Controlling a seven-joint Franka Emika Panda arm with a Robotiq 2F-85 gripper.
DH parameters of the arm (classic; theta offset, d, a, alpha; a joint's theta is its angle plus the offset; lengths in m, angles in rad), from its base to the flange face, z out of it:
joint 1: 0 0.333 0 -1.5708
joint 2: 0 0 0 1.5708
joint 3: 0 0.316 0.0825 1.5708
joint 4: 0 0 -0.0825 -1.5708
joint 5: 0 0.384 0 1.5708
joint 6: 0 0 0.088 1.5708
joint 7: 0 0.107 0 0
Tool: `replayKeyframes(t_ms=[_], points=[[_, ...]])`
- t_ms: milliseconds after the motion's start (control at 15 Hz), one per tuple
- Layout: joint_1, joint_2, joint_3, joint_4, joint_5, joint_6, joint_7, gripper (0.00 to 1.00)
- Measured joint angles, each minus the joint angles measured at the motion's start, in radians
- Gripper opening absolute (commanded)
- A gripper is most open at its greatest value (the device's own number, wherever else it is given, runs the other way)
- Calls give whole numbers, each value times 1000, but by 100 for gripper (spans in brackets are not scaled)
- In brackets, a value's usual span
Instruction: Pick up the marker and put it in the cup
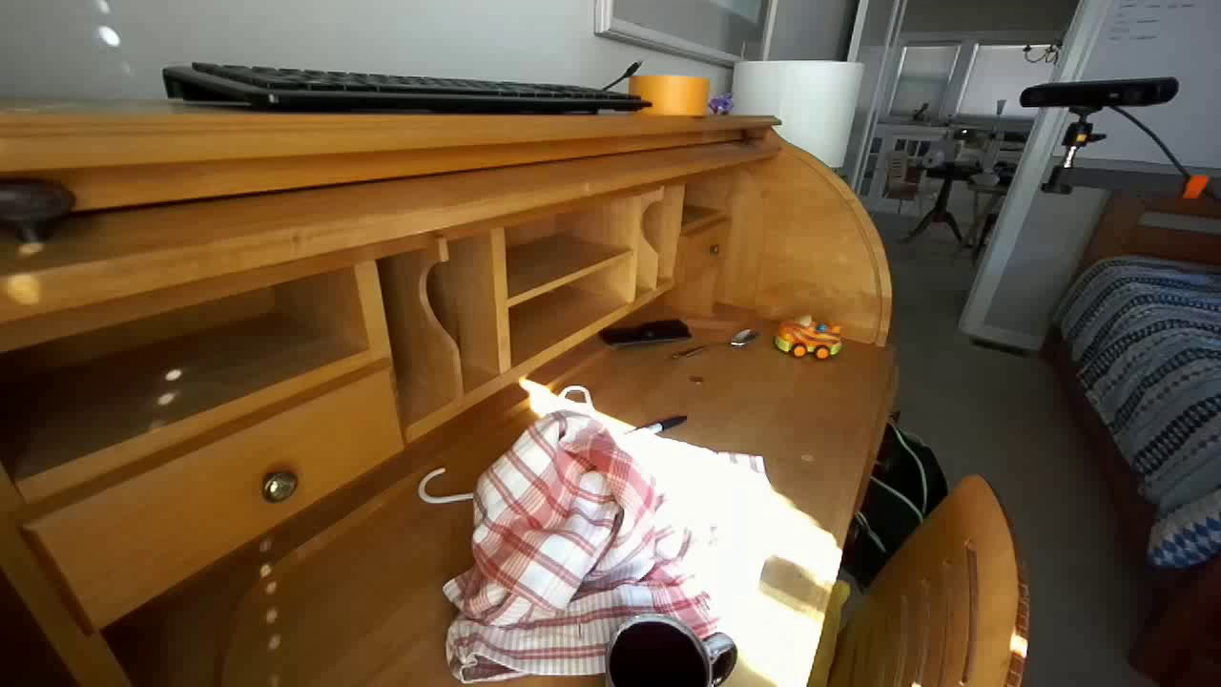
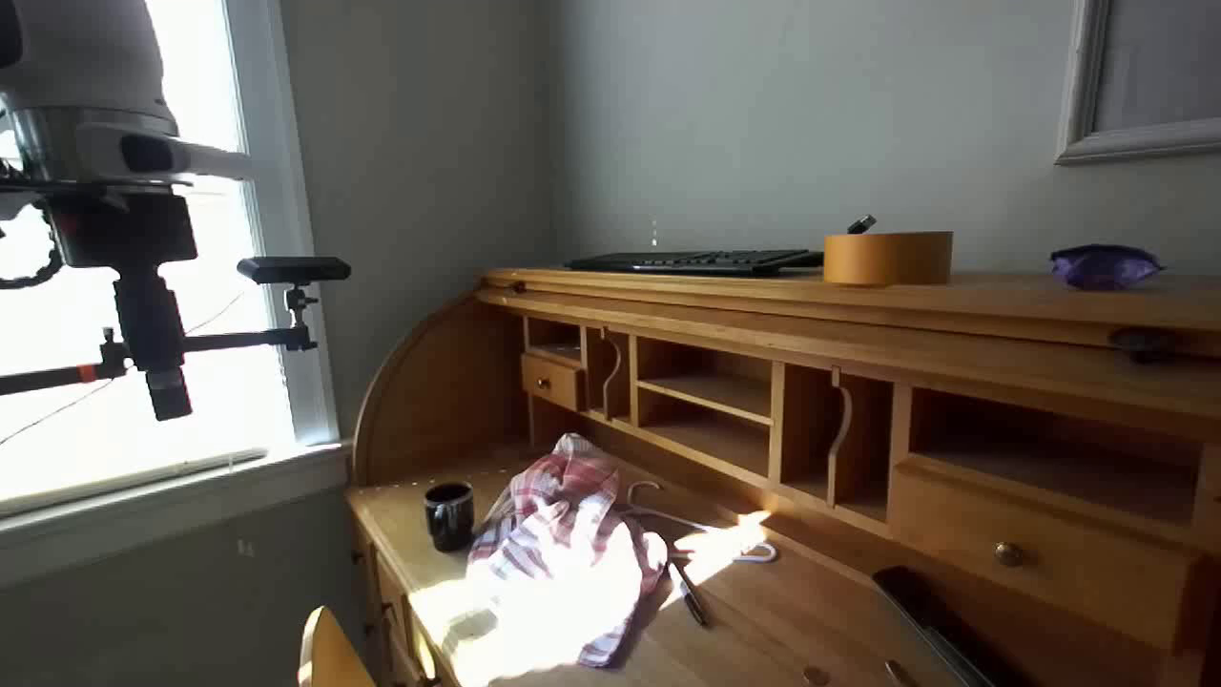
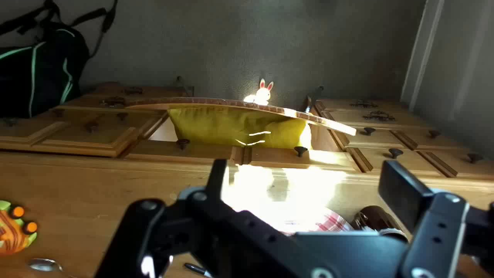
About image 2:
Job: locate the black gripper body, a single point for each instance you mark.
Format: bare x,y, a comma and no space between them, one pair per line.
133,239

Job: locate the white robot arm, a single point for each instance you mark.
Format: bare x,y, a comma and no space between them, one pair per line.
100,157

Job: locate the black mug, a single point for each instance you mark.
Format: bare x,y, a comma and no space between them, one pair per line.
448,513

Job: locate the wooden chair back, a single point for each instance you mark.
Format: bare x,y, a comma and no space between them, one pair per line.
327,659

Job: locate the red white checkered cloth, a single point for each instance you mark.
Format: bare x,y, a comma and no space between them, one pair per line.
561,561

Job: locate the black keyboard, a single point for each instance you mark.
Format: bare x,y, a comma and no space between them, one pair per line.
719,262

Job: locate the white loop hook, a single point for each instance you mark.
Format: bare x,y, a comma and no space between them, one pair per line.
757,556

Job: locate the round orange wooden box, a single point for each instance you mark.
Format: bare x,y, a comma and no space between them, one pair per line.
888,258

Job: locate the wooden roll-top desk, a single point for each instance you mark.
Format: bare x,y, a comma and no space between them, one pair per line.
883,440

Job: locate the purple glass dish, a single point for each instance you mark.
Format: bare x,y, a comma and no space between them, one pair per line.
1104,266

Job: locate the white framed picture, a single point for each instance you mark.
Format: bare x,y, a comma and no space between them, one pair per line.
1141,80

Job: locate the black camera on stand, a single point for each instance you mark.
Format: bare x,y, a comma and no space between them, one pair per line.
292,274

